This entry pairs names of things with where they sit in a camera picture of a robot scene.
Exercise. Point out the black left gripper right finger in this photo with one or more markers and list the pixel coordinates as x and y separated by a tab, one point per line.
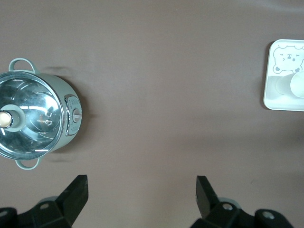
206	202

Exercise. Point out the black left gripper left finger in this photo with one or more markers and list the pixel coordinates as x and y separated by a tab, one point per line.
71	202

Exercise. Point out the white plastic cup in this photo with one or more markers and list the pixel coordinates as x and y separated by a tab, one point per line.
297	84

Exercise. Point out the white tray with bear print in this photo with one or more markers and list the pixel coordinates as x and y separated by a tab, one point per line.
275	102

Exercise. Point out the glass pot lid with knob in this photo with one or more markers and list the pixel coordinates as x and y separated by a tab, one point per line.
38	102

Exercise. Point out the pale green electric cooking pot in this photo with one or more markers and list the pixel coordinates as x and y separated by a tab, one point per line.
64	86

